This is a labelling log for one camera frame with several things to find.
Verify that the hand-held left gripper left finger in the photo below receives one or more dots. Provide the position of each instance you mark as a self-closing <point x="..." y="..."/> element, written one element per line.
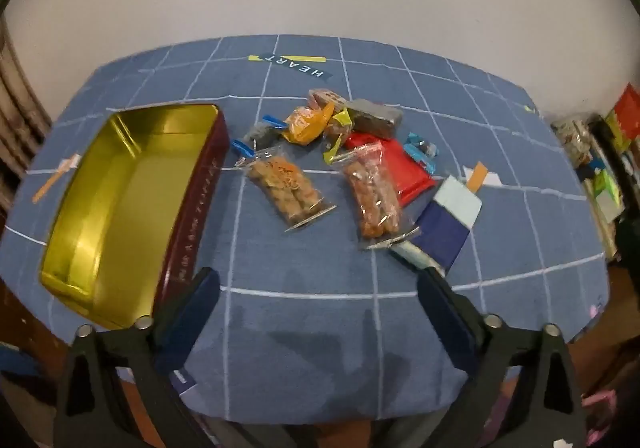
<point x="187" y="323"/>

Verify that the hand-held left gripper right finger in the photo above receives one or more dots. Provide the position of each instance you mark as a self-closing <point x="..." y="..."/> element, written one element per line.
<point x="450" y="323"/>

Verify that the silver teal stick packet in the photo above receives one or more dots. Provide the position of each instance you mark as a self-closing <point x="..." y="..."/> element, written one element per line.
<point x="412" y="255"/>

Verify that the navy and light-blue snack packet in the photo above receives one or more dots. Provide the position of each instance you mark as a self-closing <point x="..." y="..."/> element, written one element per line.
<point x="442" y="228"/>

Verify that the maroon and gold tin box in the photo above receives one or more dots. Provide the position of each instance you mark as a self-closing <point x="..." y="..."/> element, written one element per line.
<point x="125" y="188"/>

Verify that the pink-label clear packet of snacks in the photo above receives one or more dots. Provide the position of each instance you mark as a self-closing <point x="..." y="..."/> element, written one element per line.
<point x="372" y="193"/>

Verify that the red snack packet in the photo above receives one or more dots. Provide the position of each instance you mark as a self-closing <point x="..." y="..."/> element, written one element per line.
<point x="410" y="173"/>

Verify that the clear packet of orange snacks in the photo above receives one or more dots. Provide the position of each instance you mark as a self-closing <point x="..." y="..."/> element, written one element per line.
<point x="285" y="183"/>

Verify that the blue-ended clear candy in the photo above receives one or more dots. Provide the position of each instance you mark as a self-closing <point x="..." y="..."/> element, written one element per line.
<point x="420" y="150"/>
<point x="257" y="133"/>

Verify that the grey snack bar packet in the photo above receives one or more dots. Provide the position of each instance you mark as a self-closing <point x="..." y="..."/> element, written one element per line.
<point x="375" y="117"/>

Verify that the yellow candy wrapper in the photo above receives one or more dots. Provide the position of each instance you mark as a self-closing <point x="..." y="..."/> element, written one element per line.
<point x="337" y="125"/>

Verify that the orange snack packet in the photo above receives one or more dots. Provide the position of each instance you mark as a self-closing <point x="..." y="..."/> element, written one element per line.
<point x="305" y="124"/>

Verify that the pink and grey snack packet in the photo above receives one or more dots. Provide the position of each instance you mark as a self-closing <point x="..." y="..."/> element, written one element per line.
<point x="325" y="97"/>

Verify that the blue checked tablecloth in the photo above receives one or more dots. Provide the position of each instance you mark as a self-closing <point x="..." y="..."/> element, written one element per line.
<point x="300" y="308"/>

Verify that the floral bag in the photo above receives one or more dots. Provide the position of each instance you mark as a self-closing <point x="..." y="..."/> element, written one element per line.
<point x="575" y="138"/>

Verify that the pile of colourful packages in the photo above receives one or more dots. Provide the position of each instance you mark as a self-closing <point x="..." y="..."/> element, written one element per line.
<point x="617" y="153"/>

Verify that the beige patterned curtain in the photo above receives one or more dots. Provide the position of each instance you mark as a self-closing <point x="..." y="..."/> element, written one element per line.
<point x="15" y="118"/>

